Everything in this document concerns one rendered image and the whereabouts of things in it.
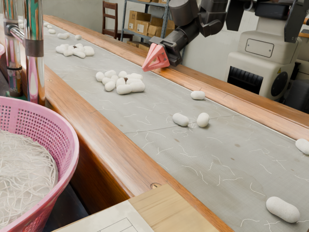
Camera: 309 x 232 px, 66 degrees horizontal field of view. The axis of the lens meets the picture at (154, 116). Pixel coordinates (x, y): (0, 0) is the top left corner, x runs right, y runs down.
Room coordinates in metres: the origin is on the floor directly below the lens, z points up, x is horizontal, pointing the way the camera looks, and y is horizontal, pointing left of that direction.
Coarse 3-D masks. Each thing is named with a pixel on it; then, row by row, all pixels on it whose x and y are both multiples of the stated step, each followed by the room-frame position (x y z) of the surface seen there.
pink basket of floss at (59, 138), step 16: (0, 96) 0.29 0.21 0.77; (0, 112) 0.29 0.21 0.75; (16, 112) 0.29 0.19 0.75; (32, 112) 0.28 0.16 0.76; (48, 112) 0.28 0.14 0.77; (0, 128) 0.28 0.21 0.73; (16, 128) 0.28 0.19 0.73; (32, 128) 0.28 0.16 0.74; (48, 128) 0.27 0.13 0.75; (64, 128) 0.25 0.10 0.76; (48, 144) 0.26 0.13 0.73; (64, 144) 0.24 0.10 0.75; (64, 160) 0.22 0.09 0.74; (64, 176) 0.16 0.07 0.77; (32, 208) 0.12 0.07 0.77; (48, 208) 0.15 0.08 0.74; (16, 224) 0.11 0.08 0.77; (32, 224) 0.13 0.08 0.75
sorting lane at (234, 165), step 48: (48, 48) 0.78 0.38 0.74; (96, 48) 0.92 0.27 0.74; (96, 96) 0.43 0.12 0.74; (144, 96) 0.48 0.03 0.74; (144, 144) 0.29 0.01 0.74; (192, 144) 0.31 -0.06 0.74; (240, 144) 0.34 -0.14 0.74; (288, 144) 0.37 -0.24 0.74; (192, 192) 0.21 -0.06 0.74; (240, 192) 0.22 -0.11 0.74; (288, 192) 0.24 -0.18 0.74
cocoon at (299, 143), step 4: (300, 140) 0.36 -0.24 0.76; (304, 140) 0.36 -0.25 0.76; (296, 144) 0.36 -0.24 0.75; (300, 144) 0.36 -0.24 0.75; (304, 144) 0.35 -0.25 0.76; (308, 144) 0.35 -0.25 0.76; (300, 148) 0.35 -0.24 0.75; (304, 148) 0.35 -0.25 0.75; (308, 148) 0.34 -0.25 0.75; (304, 152) 0.34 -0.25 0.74; (308, 152) 0.34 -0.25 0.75
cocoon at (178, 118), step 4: (172, 116) 0.38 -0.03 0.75; (176, 116) 0.37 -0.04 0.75; (180, 116) 0.37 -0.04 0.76; (184, 116) 0.37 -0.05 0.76; (176, 120) 0.37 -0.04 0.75; (180, 120) 0.37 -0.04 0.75; (184, 120) 0.36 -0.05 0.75; (188, 120) 0.37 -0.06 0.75; (180, 124) 0.37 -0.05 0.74; (184, 124) 0.36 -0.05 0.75
